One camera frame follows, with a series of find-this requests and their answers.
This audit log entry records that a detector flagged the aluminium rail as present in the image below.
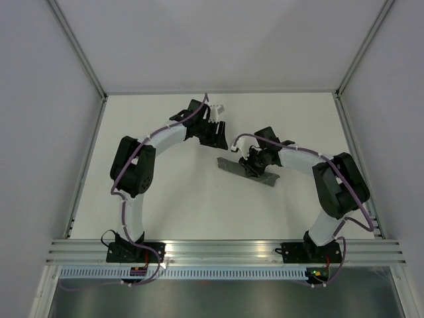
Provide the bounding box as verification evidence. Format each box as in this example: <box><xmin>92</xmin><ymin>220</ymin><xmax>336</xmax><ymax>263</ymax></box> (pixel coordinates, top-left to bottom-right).
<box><xmin>61</xmin><ymin>95</ymin><xmax>108</xmax><ymax>239</ymax></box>
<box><xmin>44</xmin><ymin>239</ymin><xmax>406</xmax><ymax>267</ymax></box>
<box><xmin>332</xmin><ymin>93</ymin><xmax>386</xmax><ymax>240</ymax></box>

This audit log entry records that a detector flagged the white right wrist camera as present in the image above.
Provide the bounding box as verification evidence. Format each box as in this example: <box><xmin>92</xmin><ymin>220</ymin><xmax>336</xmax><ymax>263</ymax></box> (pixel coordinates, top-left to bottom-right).
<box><xmin>230</xmin><ymin>136</ymin><xmax>250</xmax><ymax>159</ymax></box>

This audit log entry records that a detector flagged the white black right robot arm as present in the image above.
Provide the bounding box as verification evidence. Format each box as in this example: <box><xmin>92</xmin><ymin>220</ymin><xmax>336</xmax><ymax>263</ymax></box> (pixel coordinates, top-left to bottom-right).
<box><xmin>231</xmin><ymin>127</ymin><xmax>374</xmax><ymax>262</ymax></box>

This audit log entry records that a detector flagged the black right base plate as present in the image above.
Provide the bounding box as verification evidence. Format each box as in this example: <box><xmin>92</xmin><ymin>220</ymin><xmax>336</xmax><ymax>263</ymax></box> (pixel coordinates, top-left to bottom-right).
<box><xmin>274</xmin><ymin>241</ymin><xmax>342</xmax><ymax>264</ymax></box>

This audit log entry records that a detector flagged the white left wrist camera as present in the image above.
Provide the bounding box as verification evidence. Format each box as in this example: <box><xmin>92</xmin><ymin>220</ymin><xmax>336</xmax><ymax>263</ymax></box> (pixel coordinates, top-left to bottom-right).
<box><xmin>208</xmin><ymin>104</ymin><xmax>225</xmax><ymax>123</ymax></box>

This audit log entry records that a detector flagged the white slotted cable duct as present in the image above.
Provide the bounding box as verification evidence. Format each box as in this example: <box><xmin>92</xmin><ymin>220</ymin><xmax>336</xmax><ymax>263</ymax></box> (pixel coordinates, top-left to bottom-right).
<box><xmin>60</xmin><ymin>266</ymin><xmax>307</xmax><ymax>280</ymax></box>

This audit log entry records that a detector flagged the aluminium right side rail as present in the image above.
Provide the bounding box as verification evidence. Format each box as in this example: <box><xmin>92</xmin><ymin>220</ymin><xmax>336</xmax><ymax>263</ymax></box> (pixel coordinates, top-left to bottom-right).
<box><xmin>332</xmin><ymin>93</ymin><xmax>386</xmax><ymax>240</ymax></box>

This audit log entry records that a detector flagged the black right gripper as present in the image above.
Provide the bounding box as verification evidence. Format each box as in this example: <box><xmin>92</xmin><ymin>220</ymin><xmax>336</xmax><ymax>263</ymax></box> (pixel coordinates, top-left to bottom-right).
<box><xmin>238</xmin><ymin>147</ymin><xmax>268</xmax><ymax>178</ymax></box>

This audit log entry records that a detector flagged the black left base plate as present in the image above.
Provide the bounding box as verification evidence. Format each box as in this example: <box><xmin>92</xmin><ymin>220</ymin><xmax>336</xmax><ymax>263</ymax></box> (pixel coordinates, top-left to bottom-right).
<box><xmin>106</xmin><ymin>241</ymin><xmax>166</xmax><ymax>264</ymax></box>

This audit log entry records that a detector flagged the aluminium frame post right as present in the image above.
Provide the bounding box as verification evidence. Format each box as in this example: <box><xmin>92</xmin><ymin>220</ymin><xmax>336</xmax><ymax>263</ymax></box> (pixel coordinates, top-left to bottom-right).
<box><xmin>333</xmin><ymin>0</ymin><xmax>397</xmax><ymax>99</ymax></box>

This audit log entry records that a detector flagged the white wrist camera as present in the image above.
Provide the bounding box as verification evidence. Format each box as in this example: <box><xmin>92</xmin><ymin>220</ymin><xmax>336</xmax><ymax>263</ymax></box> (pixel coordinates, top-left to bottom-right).
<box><xmin>230</xmin><ymin>136</ymin><xmax>250</xmax><ymax>159</ymax></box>
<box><xmin>208</xmin><ymin>104</ymin><xmax>225</xmax><ymax>123</ymax></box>

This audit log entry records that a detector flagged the aluminium frame post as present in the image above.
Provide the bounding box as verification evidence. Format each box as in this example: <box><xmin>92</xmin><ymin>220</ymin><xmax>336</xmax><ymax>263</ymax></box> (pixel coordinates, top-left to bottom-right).
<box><xmin>333</xmin><ymin>0</ymin><xmax>397</xmax><ymax>99</ymax></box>
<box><xmin>45</xmin><ymin>0</ymin><xmax>107</xmax><ymax>101</ymax></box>

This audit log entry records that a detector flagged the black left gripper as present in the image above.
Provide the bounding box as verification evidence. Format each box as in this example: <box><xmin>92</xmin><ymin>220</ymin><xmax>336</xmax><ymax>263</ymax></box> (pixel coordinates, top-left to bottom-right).
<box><xmin>196</xmin><ymin>119</ymin><xmax>228</xmax><ymax>151</ymax></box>

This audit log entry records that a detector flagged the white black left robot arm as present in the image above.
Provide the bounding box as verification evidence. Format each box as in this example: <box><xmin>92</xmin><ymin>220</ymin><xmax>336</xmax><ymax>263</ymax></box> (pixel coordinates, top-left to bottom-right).
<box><xmin>110</xmin><ymin>96</ymin><xmax>229</xmax><ymax>262</ymax></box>

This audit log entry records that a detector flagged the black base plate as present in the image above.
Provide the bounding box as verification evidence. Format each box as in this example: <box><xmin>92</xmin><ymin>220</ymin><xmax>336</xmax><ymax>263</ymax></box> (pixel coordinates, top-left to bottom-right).
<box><xmin>106</xmin><ymin>241</ymin><xmax>166</xmax><ymax>264</ymax></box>
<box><xmin>274</xmin><ymin>241</ymin><xmax>342</xmax><ymax>264</ymax></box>

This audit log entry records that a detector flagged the aluminium left side rail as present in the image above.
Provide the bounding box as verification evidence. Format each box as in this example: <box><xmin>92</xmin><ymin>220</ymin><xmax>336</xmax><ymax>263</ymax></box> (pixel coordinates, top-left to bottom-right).
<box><xmin>61</xmin><ymin>95</ymin><xmax>108</xmax><ymax>239</ymax></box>

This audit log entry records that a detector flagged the grey cloth napkin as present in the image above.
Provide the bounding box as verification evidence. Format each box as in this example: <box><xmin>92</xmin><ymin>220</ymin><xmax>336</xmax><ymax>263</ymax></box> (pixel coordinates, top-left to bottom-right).
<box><xmin>217</xmin><ymin>157</ymin><xmax>280</xmax><ymax>187</ymax></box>

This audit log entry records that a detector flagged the aluminium frame post left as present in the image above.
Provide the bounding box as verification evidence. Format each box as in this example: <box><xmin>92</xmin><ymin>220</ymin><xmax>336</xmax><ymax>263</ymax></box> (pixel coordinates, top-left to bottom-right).
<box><xmin>45</xmin><ymin>0</ymin><xmax>107</xmax><ymax>101</ymax></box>

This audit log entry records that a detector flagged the aluminium front rail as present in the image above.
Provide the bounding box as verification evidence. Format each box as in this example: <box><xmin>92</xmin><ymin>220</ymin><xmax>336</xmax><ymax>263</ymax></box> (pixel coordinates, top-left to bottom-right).
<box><xmin>44</xmin><ymin>239</ymin><xmax>406</xmax><ymax>267</ymax></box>

